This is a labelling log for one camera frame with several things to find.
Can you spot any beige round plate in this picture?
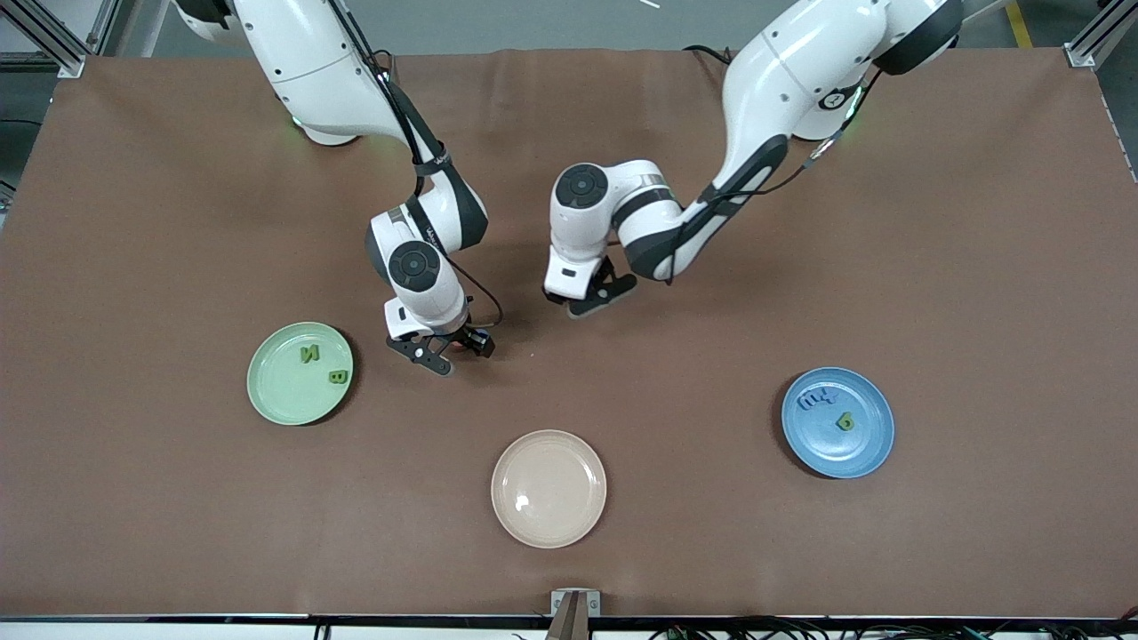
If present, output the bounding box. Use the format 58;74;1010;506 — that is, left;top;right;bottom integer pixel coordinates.
491;429;608;549

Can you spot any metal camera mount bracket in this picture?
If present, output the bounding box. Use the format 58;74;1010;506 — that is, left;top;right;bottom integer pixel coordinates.
547;588;602;640

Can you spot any black cable bundle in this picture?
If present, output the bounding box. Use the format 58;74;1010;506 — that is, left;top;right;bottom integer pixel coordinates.
649;613;1138;640

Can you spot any brown table cover mat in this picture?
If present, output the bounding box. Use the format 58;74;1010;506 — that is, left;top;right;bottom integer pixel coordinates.
0;46;1138;619

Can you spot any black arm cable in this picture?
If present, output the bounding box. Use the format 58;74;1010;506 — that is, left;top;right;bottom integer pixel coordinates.
329;0;503;330
667;67;886;285

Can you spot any blue round plate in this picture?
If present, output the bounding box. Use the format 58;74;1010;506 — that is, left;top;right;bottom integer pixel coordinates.
781;366;895;480

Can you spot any black table edge strip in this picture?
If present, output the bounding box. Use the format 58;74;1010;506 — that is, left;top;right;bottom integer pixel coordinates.
0;613;1138;630

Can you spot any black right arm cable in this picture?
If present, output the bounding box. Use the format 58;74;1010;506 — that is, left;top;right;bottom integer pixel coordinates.
329;0;503;330

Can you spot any light green round plate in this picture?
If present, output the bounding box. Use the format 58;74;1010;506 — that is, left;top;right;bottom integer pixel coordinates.
246;321;355;427

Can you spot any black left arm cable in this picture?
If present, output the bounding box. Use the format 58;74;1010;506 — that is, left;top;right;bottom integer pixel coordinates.
667;67;886;285

